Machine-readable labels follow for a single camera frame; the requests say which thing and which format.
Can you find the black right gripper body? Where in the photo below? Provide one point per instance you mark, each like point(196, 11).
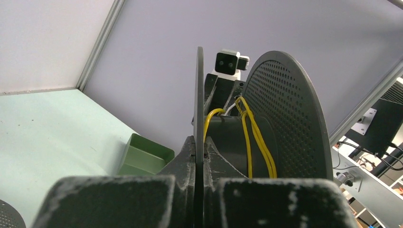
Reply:
point(220, 92)

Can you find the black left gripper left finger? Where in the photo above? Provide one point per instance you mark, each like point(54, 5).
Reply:
point(164, 200)

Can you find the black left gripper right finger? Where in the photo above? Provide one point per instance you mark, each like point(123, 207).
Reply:
point(234, 201)

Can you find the dark grey spool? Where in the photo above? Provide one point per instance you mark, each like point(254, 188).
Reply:
point(9, 217)
point(288, 113)

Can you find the green tray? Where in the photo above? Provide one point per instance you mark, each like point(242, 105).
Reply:
point(144, 157)

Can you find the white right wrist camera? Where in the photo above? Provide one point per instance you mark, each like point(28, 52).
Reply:
point(229, 64)

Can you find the right aluminium frame post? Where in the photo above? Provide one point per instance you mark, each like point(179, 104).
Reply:
point(99, 44)

